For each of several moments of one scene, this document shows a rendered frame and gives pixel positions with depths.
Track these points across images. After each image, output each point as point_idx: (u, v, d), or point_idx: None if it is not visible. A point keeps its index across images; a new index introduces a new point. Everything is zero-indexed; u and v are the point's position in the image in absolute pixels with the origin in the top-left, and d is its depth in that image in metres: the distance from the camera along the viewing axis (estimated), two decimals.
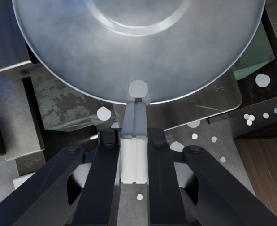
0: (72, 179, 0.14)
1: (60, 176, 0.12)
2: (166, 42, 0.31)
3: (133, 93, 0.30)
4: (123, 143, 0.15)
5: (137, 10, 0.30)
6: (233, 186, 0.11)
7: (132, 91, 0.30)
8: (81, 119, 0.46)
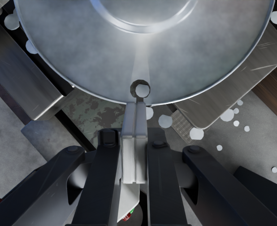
0: (72, 179, 0.14)
1: (60, 176, 0.12)
2: None
3: None
4: (123, 143, 0.15)
5: None
6: (233, 186, 0.11)
7: None
8: None
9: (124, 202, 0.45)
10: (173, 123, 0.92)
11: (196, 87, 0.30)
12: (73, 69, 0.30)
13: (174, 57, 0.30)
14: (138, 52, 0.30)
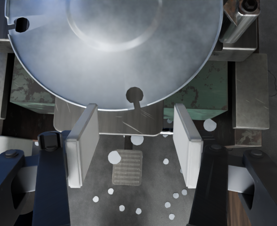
0: (10, 184, 0.13)
1: (4, 180, 0.11)
2: (64, 37, 0.36)
3: None
4: (67, 147, 0.14)
5: (85, 8, 0.36)
6: None
7: None
8: (45, 105, 0.51)
9: None
10: None
11: None
12: (205, 39, 0.36)
13: None
14: None
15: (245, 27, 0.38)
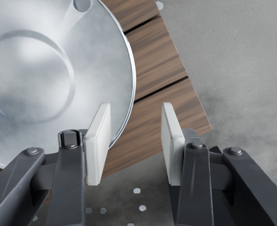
0: (31, 181, 0.13)
1: (23, 178, 0.11)
2: (19, 132, 0.40)
3: None
4: (85, 145, 0.15)
5: (11, 102, 0.38)
6: (271, 191, 0.10)
7: None
8: None
9: None
10: None
11: None
12: (118, 53, 0.36)
13: (41, 7, 0.34)
14: (65, 31, 0.35)
15: None
